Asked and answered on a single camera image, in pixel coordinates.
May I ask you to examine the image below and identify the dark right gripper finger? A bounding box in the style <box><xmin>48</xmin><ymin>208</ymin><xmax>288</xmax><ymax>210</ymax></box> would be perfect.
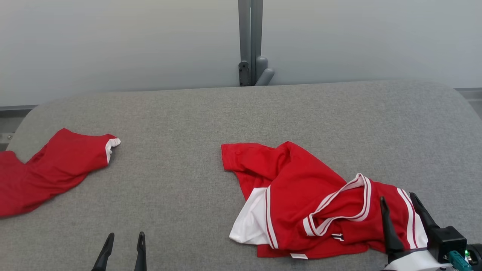
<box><xmin>380</xmin><ymin>196</ymin><xmax>404</xmax><ymax>254</ymax></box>
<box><xmin>410</xmin><ymin>192</ymin><xmax>440</xmax><ymax>236</ymax></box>

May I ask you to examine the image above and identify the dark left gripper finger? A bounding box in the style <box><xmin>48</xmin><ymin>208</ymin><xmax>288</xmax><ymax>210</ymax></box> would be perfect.
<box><xmin>92</xmin><ymin>233</ymin><xmax>114</xmax><ymax>271</ymax></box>
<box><xmin>134</xmin><ymin>231</ymin><xmax>147</xmax><ymax>271</ymax></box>

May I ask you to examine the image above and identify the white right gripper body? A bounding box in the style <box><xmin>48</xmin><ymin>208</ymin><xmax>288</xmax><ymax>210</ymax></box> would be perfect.
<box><xmin>382</xmin><ymin>248</ymin><xmax>456</xmax><ymax>271</ymax></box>

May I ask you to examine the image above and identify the red shorts white side stripe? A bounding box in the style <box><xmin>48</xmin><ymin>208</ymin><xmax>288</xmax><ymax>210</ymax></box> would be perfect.
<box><xmin>0</xmin><ymin>128</ymin><xmax>122</xmax><ymax>219</ymax></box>

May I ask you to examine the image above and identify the red jersey white striped trim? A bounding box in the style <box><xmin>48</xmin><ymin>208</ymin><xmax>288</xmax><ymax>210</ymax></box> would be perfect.
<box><xmin>221</xmin><ymin>141</ymin><xmax>429</xmax><ymax>260</ymax></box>

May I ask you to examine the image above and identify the grey fabric sofa cushion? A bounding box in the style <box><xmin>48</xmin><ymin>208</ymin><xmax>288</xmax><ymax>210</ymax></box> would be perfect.
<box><xmin>0</xmin><ymin>79</ymin><xmax>482</xmax><ymax>271</ymax></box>

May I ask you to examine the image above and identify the teal right camera connector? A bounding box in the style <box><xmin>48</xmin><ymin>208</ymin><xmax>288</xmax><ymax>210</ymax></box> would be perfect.
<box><xmin>448</xmin><ymin>250</ymin><xmax>472</xmax><ymax>271</ymax></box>

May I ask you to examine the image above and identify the grey metal wall rail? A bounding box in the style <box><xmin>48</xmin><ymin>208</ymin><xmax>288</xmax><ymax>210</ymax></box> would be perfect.
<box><xmin>455</xmin><ymin>88</ymin><xmax>482</xmax><ymax>121</ymax></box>
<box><xmin>0</xmin><ymin>105</ymin><xmax>38</xmax><ymax>152</ymax></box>

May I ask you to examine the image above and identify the grey metal post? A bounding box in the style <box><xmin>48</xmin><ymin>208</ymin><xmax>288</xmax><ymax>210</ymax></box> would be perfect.
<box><xmin>238</xmin><ymin>0</ymin><xmax>264</xmax><ymax>87</ymax></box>

